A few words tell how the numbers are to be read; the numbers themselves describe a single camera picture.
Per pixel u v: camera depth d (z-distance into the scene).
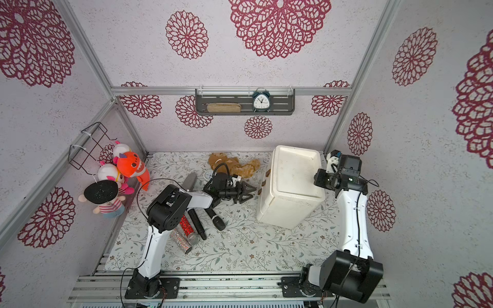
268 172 0.81
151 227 0.59
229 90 0.92
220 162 1.06
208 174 1.05
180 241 0.82
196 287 0.76
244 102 0.91
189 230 0.86
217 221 0.88
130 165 0.89
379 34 0.75
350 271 0.39
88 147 0.77
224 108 0.88
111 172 0.85
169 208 0.59
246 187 0.90
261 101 0.90
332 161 0.70
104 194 0.77
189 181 1.06
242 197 0.91
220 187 0.84
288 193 0.70
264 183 0.86
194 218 0.89
